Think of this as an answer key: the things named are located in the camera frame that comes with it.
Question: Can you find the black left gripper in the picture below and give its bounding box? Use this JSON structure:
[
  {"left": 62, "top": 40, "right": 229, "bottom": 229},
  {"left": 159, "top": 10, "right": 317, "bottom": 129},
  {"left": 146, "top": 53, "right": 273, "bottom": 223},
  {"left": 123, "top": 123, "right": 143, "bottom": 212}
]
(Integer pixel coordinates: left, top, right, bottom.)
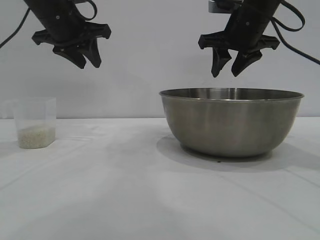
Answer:
[{"left": 23, "top": 0, "right": 112, "bottom": 70}]

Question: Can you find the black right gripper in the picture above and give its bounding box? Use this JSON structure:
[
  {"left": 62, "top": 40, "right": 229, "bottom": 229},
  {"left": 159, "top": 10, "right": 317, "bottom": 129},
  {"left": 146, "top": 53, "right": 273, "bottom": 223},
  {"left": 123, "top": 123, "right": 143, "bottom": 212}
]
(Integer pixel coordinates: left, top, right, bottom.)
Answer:
[{"left": 198, "top": 0, "right": 283, "bottom": 78}]

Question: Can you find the stainless steel mixing bowl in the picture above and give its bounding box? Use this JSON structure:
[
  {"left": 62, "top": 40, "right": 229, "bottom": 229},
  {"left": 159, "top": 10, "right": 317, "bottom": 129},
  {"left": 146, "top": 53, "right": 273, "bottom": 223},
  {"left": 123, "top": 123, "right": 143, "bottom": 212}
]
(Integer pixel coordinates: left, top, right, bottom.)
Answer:
[{"left": 158, "top": 87, "right": 305, "bottom": 158}]

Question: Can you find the clear plastic measuring cup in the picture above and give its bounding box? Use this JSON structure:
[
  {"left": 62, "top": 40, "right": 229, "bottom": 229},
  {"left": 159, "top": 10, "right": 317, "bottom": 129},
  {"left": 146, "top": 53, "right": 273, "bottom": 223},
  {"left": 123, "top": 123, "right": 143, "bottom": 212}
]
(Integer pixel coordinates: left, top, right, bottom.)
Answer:
[{"left": 0, "top": 96, "right": 57, "bottom": 150}]

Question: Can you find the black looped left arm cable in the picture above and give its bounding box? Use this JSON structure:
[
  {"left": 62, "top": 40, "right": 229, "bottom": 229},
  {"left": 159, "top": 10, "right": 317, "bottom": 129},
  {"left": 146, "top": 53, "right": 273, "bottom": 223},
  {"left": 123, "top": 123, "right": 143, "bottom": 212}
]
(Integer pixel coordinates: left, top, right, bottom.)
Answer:
[{"left": 74, "top": 0, "right": 98, "bottom": 21}]

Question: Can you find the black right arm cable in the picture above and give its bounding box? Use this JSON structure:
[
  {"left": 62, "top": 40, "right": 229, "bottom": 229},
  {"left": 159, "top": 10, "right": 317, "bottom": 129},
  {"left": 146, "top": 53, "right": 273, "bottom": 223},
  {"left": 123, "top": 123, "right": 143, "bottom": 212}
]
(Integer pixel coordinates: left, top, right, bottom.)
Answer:
[{"left": 269, "top": 0, "right": 320, "bottom": 65}]

